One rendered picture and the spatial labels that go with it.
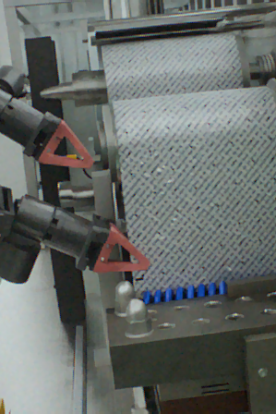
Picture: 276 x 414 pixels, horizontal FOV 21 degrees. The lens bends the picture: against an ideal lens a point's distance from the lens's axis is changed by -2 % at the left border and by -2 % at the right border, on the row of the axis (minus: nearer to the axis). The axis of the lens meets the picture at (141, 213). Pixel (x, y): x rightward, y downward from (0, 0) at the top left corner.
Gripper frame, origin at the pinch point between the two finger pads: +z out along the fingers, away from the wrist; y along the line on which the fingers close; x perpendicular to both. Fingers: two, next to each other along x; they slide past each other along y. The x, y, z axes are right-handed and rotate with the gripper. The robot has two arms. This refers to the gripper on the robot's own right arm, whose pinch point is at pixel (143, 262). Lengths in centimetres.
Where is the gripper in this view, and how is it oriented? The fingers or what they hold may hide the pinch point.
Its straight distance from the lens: 111.6
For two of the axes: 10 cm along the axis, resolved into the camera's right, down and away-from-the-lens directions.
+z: 9.2, 3.8, 1.4
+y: 0.7, 1.8, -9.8
